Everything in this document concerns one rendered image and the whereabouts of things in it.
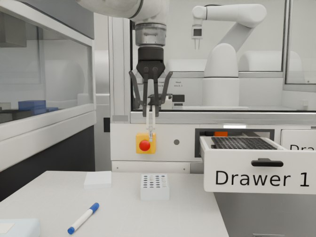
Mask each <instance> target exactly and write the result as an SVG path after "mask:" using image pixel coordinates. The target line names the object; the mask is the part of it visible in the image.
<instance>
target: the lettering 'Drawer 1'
mask: <svg viewBox="0 0 316 237"><path fill-rule="evenodd" d="M218 173H225V175H226V181H225V182H223V183H218ZM302 174H304V185H300V186H302V187H309V185H306V177H307V173H301V175H302ZM235 176H238V174H236V175H233V174H232V184H231V185H233V183H234V177H235ZM241 176H246V177H247V179H241V180H240V184H241V185H246V184H247V185H249V176H248V175H246V174H243V175H241ZM273 177H278V180H273V179H272V178H273ZM287 177H291V176H290V175H288V176H286V175H284V186H285V182H286V178H287ZM260 178H261V184H262V186H264V185H265V182H266V179H267V175H266V176H265V179H264V182H263V181H262V176H261V175H259V177H258V180H257V182H256V179H255V175H253V179H254V183H255V185H258V182H259V179H260ZM242 180H247V183H246V184H243V183H242ZM227 181H228V174H227V173H226V172H225V171H216V184H218V185H222V184H226V183H227ZM272 181H280V177H279V176H278V175H273V176H272V177H271V178H270V184H271V185H273V186H279V185H280V184H277V185H275V184H273V183H272Z"/></svg>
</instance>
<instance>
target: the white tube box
mask: <svg viewBox="0 0 316 237"><path fill-rule="evenodd" d="M150 175H153V181H150ZM163 177H165V178H166V188H163V183H162V178H163ZM141 200H169V183H168V178H167V174H142V177H141Z"/></svg>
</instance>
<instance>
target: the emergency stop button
mask: <svg viewBox="0 0 316 237"><path fill-rule="evenodd" d="M139 148H140V149H141V150H142V151H147V150H149V148H150V143H149V142H148V141H147V140H142V141H141V142H140V144H139Z"/></svg>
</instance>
